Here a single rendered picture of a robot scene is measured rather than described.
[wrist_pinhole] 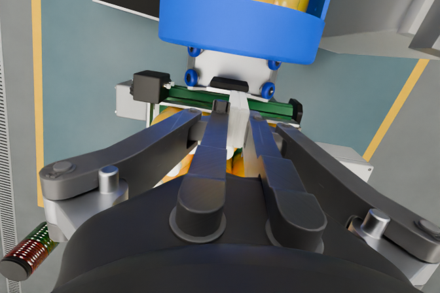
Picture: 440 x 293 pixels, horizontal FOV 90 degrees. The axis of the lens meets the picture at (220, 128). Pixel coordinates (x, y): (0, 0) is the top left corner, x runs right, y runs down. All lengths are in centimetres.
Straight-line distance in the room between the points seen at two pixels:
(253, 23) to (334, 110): 148
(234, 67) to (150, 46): 109
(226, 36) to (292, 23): 9
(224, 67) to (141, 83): 22
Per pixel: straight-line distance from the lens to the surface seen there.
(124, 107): 79
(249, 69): 62
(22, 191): 272
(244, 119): 16
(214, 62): 61
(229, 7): 31
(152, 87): 58
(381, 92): 185
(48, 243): 66
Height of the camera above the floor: 154
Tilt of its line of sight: 69 degrees down
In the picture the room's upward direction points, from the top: 170 degrees counter-clockwise
